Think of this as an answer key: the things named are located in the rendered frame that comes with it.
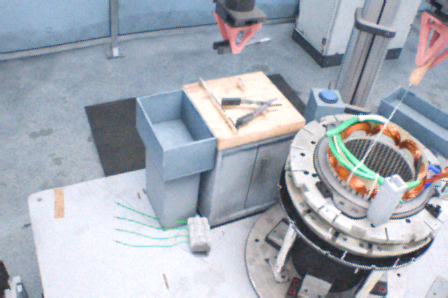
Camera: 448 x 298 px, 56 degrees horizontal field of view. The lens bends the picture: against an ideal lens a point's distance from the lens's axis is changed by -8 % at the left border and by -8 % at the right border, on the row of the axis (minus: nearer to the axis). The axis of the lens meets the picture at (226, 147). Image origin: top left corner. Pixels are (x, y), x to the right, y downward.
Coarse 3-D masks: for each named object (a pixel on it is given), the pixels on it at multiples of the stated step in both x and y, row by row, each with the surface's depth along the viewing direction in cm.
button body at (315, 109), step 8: (312, 88) 108; (312, 96) 108; (312, 104) 107; (320, 104) 104; (328, 104) 104; (336, 104) 105; (312, 112) 107; (320, 112) 105; (328, 112) 105; (336, 112) 105; (312, 120) 107
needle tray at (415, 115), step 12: (396, 96) 111; (408, 96) 109; (384, 108) 104; (408, 108) 109; (420, 108) 108; (432, 108) 105; (396, 120) 103; (408, 120) 100; (420, 120) 106; (432, 120) 107; (444, 120) 104; (408, 132) 102; (420, 132) 99; (432, 132) 97; (444, 132) 104; (432, 144) 98; (444, 144) 96; (444, 156) 97
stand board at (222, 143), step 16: (224, 80) 100; (256, 80) 102; (192, 96) 95; (224, 96) 96; (240, 96) 97; (256, 96) 97; (272, 96) 98; (208, 112) 91; (240, 112) 93; (272, 112) 94; (288, 112) 95; (224, 128) 88; (240, 128) 89; (256, 128) 90; (272, 128) 90; (288, 128) 92; (224, 144) 87; (240, 144) 89
